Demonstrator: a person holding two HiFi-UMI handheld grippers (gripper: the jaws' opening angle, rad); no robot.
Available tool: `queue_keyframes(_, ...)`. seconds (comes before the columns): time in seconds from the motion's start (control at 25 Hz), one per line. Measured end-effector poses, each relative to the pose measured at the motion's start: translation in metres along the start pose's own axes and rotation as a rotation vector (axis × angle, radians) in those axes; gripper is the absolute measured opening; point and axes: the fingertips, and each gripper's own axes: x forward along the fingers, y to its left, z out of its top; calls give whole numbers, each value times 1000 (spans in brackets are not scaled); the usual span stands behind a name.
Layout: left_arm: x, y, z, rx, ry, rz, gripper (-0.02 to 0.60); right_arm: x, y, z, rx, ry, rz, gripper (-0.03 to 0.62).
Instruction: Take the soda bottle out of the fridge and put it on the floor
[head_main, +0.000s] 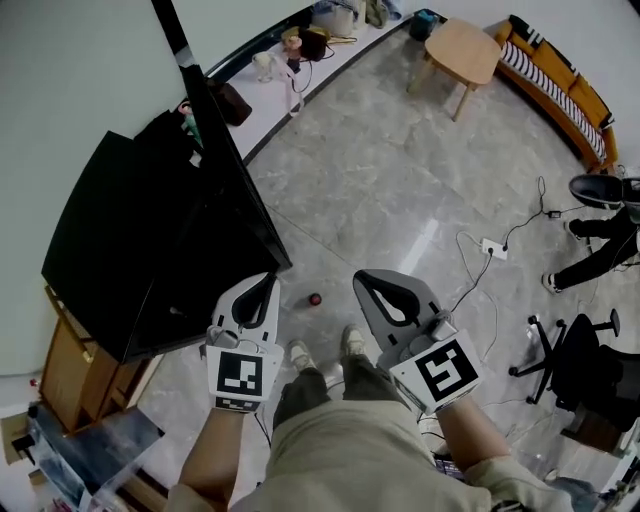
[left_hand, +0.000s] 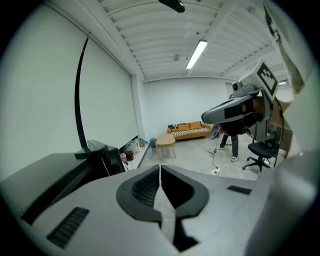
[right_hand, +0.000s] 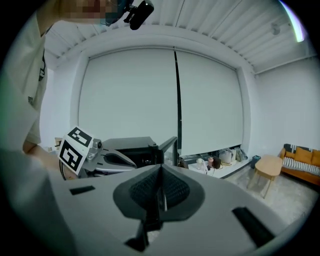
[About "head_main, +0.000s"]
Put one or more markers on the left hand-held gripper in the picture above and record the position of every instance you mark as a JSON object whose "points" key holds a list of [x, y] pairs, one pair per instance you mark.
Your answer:
{"points": [[240, 377]]}

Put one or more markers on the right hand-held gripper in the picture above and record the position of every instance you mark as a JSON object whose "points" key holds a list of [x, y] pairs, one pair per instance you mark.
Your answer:
{"points": [[445, 375]]}

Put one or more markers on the small red object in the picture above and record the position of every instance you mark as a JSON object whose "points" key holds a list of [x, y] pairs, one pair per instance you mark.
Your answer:
{"points": [[315, 299]]}

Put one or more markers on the person's right forearm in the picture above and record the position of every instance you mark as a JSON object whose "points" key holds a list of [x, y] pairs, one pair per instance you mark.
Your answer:
{"points": [[472, 435]]}

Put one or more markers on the person's left forearm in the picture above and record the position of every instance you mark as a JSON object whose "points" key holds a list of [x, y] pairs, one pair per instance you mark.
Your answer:
{"points": [[215, 450]]}

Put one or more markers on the grey marble floor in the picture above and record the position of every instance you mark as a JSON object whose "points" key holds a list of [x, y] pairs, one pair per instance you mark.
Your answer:
{"points": [[375, 200]]}

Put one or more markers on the person's right shoe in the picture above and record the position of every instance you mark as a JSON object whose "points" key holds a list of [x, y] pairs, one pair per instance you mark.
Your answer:
{"points": [[353, 340]]}

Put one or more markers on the person's shoe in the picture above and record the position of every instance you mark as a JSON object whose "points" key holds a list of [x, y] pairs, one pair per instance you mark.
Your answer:
{"points": [[301, 356], [353, 340]]}

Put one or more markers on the person's left shoe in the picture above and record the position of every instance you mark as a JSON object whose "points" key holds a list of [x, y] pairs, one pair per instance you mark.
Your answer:
{"points": [[301, 356]]}

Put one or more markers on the person's dark trousers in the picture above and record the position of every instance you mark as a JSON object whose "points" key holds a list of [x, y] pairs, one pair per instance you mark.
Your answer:
{"points": [[305, 395]]}

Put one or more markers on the white power strip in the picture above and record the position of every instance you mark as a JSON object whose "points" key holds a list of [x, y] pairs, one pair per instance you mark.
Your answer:
{"points": [[494, 249]]}

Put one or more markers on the person's beige shirt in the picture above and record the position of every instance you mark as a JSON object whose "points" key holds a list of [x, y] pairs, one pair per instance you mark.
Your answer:
{"points": [[350, 460]]}

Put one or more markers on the brown wooden shelf unit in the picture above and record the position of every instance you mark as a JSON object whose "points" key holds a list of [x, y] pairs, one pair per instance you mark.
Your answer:
{"points": [[75, 380]]}

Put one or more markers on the black office chair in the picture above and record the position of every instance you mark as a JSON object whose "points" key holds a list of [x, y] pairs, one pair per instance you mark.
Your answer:
{"points": [[590, 370]]}

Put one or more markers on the teal bottle with pink cap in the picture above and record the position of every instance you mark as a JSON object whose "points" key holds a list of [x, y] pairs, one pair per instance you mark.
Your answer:
{"points": [[191, 125]]}

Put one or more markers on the white low ledge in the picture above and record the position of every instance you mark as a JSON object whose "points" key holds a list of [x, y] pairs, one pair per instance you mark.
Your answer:
{"points": [[270, 115]]}

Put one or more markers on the brown wooden round table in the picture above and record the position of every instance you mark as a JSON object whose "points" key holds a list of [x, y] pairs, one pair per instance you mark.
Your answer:
{"points": [[145, 495]]}

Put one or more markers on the white jug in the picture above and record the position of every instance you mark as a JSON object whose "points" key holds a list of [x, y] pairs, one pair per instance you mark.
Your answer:
{"points": [[264, 67]]}

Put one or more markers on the black-white striped cushion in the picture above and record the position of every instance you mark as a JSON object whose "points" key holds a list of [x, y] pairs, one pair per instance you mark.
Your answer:
{"points": [[555, 92]]}

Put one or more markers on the light wooden stool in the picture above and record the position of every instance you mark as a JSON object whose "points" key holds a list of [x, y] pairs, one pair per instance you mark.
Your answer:
{"points": [[462, 50]]}

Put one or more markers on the dark brown handbag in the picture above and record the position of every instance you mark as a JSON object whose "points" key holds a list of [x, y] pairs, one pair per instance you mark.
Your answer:
{"points": [[314, 45]]}

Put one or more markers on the orange sofa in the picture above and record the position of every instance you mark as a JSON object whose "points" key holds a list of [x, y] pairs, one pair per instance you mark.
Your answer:
{"points": [[565, 75]]}

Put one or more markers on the teal box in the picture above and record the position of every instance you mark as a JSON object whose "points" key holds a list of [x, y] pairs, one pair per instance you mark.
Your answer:
{"points": [[424, 25]]}

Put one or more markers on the white cloth bag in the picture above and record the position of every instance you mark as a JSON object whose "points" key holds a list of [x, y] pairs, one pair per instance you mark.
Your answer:
{"points": [[334, 20]]}

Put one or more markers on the black-white patterned cushion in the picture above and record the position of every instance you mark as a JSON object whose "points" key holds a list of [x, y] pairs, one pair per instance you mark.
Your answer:
{"points": [[540, 42]]}

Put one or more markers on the green cloth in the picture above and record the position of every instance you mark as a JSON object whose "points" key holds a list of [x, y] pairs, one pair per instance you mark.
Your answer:
{"points": [[375, 12]]}

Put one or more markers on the blue cloth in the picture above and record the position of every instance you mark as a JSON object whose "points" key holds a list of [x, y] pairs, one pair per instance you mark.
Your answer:
{"points": [[394, 7]]}

